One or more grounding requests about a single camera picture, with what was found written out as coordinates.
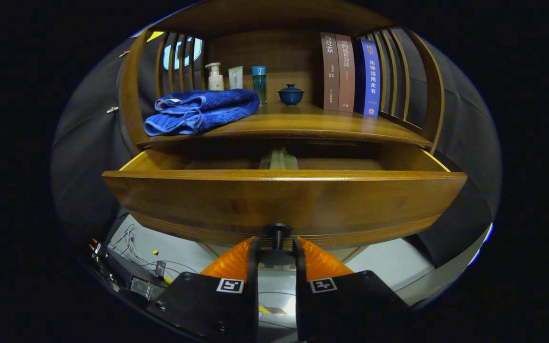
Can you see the blue book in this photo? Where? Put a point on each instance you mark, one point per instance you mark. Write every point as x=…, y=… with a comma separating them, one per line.
x=371, y=76

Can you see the black equipment box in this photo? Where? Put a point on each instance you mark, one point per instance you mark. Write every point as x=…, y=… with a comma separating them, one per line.
x=122, y=271

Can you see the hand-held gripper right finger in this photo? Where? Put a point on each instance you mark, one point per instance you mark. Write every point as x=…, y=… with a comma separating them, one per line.
x=299, y=286

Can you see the dark brown book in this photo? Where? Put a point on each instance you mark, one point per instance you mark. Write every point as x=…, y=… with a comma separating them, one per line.
x=330, y=71

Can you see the reddish brown book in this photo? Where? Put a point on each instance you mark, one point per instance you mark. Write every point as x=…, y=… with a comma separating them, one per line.
x=346, y=71

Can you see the teal capped bottle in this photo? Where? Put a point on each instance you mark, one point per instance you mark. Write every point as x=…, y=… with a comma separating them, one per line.
x=259, y=83

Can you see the dark blue lidded cup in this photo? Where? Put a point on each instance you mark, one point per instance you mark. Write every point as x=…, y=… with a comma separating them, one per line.
x=290, y=96

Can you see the wooden countertop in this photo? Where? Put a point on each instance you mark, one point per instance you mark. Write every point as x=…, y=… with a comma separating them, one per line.
x=303, y=121

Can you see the pale green translucent pitcher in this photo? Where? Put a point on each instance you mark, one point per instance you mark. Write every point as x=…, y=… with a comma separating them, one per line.
x=278, y=159

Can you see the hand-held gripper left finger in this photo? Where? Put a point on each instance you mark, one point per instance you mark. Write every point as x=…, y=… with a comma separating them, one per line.
x=253, y=286

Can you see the brown wooden drawer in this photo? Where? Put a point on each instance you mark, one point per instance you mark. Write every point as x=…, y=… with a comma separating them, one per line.
x=208, y=205

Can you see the brown wooden cabinet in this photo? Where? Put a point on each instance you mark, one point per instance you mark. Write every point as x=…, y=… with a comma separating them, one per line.
x=274, y=52

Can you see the blue folded towel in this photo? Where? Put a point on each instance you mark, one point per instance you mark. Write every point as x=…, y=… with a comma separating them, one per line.
x=198, y=112

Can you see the white green tube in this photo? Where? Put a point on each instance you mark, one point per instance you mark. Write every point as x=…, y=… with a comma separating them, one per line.
x=235, y=78

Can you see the white pump bottle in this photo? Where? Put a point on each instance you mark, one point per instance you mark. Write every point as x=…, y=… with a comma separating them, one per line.
x=215, y=81

